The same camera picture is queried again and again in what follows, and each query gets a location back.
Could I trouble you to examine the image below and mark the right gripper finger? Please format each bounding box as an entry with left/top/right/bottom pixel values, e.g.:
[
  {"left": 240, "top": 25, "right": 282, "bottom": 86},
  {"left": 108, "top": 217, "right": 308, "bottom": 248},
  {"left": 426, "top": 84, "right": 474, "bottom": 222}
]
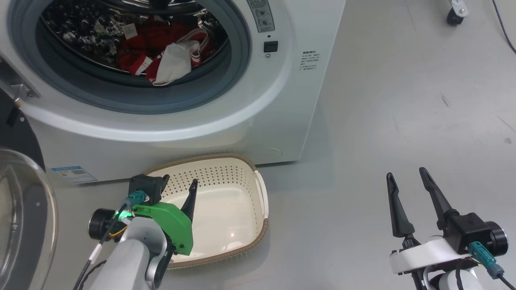
[
  {"left": 386, "top": 173, "right": 416, "bottom": 238},
  {"left": 419, "top": 167, "right": 459, "bottom": 230}
]

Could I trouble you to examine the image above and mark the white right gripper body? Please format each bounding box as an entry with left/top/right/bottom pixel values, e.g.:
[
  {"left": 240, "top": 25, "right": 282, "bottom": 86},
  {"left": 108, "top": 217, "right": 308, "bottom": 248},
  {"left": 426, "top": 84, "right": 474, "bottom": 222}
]
[{"left": 389, "top": 237, "right": 479, "bottom": 276}]

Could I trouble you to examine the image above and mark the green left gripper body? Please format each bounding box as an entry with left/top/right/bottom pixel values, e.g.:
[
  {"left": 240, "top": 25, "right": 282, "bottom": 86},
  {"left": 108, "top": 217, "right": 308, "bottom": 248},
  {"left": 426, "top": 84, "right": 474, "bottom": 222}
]
[{"left": 132, "top": 201, "right": 194, "bottom": 256}]

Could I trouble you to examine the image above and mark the white and red garment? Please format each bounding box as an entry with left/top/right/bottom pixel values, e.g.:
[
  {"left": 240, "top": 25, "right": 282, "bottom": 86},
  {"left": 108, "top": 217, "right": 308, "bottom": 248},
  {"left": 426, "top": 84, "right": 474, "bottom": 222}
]
[{"left": 152, "top": 40, "right": 202, "bottom": 87}]

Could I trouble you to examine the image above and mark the red cloth garment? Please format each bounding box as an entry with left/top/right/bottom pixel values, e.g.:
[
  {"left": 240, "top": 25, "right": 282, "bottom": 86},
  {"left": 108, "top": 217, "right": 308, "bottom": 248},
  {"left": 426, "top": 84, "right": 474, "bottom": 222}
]
[{"left": 116, "top": 16, "right": 211, "bottom": 83}]

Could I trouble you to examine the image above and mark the washing machine glass door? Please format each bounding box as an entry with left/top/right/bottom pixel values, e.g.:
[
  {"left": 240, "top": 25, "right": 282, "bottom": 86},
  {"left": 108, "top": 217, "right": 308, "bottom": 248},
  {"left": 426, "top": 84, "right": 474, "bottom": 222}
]
[{"left": 0, "top": 87, "right": 59, "bottom": 290}]

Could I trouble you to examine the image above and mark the cream perforated laundry basket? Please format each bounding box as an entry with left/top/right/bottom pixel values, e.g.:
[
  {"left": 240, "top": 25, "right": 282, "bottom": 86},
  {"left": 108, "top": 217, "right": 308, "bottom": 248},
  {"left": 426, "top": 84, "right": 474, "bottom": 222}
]
[{"left": 142, "top": 154, "right": 269, "bottom": 269}]

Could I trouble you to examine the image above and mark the white front-load washing machine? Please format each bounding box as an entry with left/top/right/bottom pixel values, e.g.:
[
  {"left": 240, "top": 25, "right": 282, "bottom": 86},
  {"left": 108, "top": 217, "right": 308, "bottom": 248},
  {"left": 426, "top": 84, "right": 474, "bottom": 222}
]
[{"left": 0, "top": 0, "right": 347, "bottom": 184}]

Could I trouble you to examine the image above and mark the blue energy label sticker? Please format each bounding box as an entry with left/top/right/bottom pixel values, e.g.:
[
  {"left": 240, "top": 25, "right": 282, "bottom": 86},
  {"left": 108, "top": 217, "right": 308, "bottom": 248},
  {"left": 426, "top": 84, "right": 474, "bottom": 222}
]
[{"left": 51, "top": 166, "right": 98, "bottom": 184}]

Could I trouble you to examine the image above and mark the grey instruction sticker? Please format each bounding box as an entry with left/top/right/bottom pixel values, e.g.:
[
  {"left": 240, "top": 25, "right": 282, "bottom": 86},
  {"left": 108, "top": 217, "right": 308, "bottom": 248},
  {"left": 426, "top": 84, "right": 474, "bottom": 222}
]
[{"left": 246, "top": 0, "right": 276, "bottom": 33}]

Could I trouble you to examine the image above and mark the metal panel leg with caster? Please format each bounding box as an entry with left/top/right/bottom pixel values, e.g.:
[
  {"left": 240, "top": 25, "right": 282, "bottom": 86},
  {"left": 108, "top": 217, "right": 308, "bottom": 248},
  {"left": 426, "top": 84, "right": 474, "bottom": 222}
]
[{"left": 446, "top": 0, "right": 470, "bottom": 26}]

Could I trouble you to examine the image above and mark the teal-plug left camera cable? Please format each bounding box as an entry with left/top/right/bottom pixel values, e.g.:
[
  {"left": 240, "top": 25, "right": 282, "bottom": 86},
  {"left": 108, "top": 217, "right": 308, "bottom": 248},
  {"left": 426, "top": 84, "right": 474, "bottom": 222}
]
[{"left": 73, "top": 192, "right": 146, "bottom": 290}]

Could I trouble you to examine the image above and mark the teal-plug camera cable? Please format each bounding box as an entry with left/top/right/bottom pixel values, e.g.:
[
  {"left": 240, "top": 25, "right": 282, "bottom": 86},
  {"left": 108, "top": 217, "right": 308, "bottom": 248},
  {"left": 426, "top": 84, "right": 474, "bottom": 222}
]
[
  {"left": 73, "top": 192, "right": 146, "bottom": 290},
  {"left": 468, "top": 241, "right": 516, "bottom": 290}
]

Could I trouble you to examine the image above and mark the teal-plug right camera cable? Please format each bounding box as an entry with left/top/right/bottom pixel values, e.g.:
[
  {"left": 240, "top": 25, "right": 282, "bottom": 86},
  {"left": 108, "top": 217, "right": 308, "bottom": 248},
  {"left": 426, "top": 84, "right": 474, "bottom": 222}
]
[{"left": 468, "top": 241, "right": 516, "bottom": 290}]

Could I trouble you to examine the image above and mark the black floor cable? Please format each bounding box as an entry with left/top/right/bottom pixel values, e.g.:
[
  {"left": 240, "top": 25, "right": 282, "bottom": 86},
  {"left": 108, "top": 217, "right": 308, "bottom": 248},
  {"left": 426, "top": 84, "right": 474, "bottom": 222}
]
[{"left": 492, "top": 0, "right": 516, "bottom": 54}]

